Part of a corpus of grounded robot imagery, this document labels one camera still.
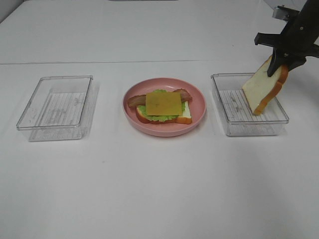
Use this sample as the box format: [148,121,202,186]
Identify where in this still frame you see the reddish bacon strip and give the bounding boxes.
[173,89,192,103]

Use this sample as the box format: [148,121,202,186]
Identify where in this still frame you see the clear plastic tray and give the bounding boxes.
[16,75,94,142]
[211,73,289,136]

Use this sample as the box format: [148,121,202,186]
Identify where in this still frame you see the bread slice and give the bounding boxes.
[136,101,192,124]
[242,56,289,116]

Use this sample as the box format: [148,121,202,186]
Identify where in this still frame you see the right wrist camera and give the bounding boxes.
[272,5,299,22]

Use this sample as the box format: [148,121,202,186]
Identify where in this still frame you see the right clear plastic tray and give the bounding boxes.
[211,73,289,136]

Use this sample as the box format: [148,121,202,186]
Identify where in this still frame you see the yellow cheese slice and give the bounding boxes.
[146,92,182,116]

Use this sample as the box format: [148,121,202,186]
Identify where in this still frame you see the green lettuce leaf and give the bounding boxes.
[135,89,192,124]

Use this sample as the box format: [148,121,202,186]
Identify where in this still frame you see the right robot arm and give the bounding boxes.
[254,0,319,77]

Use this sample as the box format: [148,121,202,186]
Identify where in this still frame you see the pink round plate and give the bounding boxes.
[122,78,206,137]

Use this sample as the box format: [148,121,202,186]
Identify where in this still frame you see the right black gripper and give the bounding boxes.
[254,9,319,77]

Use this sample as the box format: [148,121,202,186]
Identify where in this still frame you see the brown bacon strip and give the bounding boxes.
[127,94,146,108]

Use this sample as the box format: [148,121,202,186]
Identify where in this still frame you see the left clear plastic tray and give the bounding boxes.
[16,75,94,142]

